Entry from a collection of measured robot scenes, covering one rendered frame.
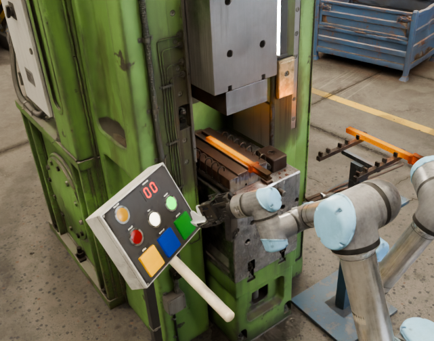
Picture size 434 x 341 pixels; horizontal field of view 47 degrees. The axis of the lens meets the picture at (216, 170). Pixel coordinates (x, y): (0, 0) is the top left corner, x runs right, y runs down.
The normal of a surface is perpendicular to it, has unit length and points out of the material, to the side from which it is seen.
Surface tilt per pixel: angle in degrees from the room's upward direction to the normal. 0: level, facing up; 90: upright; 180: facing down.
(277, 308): 90
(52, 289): 0
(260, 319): 90
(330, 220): 83
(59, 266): 0
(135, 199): 60
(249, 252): 90
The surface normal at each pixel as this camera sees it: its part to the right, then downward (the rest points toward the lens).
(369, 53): -0.68, 0.41
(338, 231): -0.88, 0.19
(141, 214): 0.73, -0.23
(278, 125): 0.59, 0.40
